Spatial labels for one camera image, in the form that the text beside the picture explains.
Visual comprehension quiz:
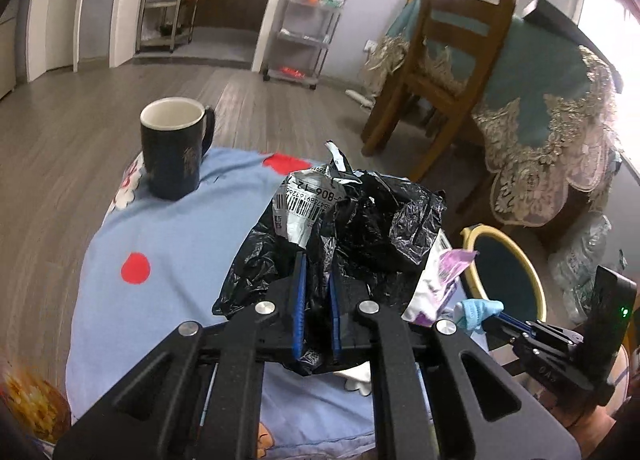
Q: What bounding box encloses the teal bin with yellow rim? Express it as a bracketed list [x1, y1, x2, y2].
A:
[461, 224, 548, 321]

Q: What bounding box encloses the clear plastic bag pile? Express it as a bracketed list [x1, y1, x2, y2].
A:
[548, 212, 612, 324]

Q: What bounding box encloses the wooden dining chair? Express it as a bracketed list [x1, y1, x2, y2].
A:
[361, 0, 516, 183]

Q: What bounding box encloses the white power strip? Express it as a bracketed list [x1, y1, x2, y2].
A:
[345, 90, 374, 109]

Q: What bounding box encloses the black ceramic mug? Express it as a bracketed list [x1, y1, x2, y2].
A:
[140, 97, 216, 201]

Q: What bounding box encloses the grey rolling shelf cart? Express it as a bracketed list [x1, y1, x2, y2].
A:
[262, 0, 347, 90]

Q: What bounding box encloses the light blue cartoon cushion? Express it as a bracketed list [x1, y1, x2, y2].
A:
[64, 147, 492, 460]

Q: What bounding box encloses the black plastic trash bag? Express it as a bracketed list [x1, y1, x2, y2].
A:
[212, 142, 447, 376]

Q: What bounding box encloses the purple white snack wrapper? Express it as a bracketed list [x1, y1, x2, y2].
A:
[402, 230, 477, 326]

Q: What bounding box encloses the blue face mask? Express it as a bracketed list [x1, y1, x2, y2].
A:
[452, 298, 504, 334]

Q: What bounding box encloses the orange snack bag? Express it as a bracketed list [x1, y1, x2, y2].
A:
[1, 357, 72, 445]

